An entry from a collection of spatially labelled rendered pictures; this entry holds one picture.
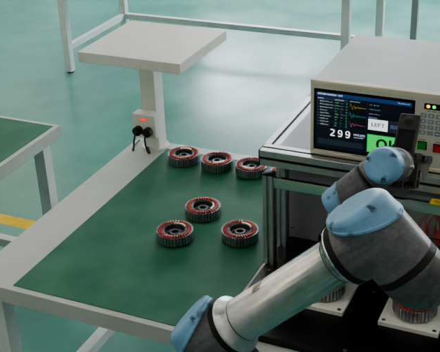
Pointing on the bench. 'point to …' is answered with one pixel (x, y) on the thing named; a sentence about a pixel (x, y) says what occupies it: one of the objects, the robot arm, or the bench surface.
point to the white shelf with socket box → (152, 66)
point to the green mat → (118, 272)
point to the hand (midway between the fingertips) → (415, 155)
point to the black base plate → (350, 320)
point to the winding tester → (397, 89)
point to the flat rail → (309, 186)
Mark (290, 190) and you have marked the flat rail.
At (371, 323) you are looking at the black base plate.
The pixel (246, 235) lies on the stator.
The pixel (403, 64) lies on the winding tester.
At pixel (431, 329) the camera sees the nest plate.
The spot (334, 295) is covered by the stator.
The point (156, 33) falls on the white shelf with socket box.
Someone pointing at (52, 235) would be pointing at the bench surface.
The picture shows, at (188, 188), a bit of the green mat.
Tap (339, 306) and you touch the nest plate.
